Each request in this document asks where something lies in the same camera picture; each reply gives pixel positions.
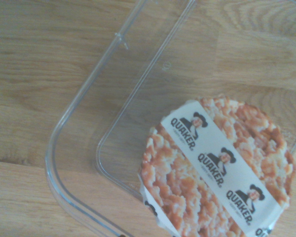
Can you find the Quaker cereal cup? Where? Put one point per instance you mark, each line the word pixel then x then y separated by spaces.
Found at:
pixel 212 160

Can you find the clear plastic container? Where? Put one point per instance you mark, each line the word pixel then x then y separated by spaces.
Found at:
pixel 64 187

